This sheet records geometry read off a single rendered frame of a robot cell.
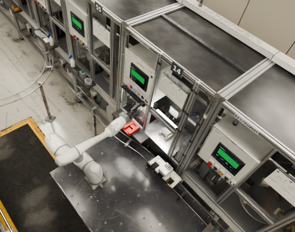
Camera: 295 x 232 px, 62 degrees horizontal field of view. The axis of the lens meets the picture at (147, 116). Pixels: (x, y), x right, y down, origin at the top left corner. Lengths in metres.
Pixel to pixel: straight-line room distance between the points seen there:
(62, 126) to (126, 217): 1.95
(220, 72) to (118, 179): 1.57
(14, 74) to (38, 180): 2.18
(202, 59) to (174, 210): 1.57
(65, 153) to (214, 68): 1.39
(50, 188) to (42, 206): 0.23
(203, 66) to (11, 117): 3.18
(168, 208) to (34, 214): 1.67
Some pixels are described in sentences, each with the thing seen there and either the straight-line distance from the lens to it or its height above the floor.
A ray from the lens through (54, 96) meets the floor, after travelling 4.49.
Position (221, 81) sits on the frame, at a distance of 2.02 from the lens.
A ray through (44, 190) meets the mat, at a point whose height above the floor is 0.01.
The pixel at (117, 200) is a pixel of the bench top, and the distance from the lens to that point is 2.73.
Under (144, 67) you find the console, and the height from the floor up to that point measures 1.79.
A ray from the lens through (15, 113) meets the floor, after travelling 4.40.
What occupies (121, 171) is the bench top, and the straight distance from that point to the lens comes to 2.86.
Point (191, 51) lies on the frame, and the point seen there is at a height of 2.01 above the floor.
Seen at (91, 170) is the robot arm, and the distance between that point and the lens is 2.57.
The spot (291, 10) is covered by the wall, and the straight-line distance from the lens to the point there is 5.37.
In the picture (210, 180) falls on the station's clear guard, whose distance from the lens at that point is 2.52.
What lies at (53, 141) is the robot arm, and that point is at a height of 1.48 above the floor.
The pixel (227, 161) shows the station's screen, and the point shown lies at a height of 1.60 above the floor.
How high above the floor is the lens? 3.26
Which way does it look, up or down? 51 degrees down
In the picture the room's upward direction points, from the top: 12 degrees clockwise
